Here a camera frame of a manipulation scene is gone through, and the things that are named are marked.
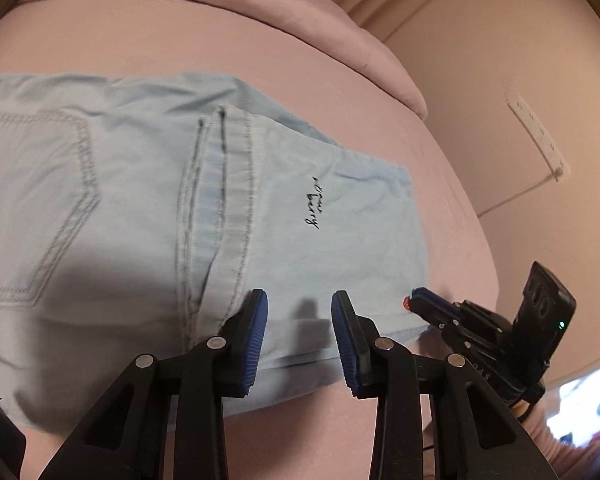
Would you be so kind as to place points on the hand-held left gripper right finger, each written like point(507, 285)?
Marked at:
point(345, 345)

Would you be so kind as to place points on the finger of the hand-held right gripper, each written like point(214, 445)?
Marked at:
point(427, 301)

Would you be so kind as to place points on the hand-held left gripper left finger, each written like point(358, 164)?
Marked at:
point(252, 340)

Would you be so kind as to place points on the light blue strawberry pants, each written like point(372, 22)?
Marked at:
point(130, 185)

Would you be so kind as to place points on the colourful printed cloth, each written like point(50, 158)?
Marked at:
point(590, 400)

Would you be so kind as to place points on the pink pillow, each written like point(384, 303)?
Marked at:
point(280, 10)

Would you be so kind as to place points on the white wall socket strip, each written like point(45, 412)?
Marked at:
point(537, 135)

